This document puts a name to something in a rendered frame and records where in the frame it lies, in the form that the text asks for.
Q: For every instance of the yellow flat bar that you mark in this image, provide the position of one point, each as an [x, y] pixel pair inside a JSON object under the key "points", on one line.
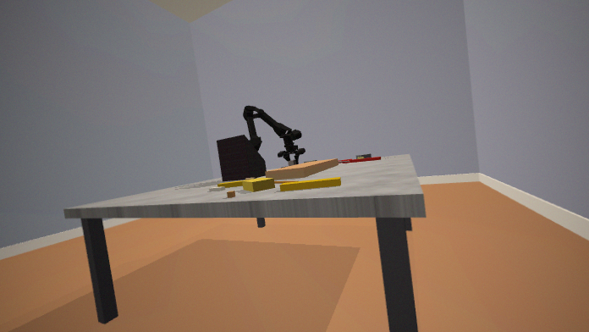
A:
{"points": [[310, 184], [231, 184]]}

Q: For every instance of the yellow rectangular block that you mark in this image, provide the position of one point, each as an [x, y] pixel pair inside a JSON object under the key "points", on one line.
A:
{"points": [[259, 184]]}

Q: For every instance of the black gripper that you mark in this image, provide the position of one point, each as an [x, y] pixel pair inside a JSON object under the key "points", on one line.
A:
{"points": [[290, 148]]}

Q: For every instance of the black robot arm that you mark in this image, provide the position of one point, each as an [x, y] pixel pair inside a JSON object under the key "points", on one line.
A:
{"points": [[280, 129]]}

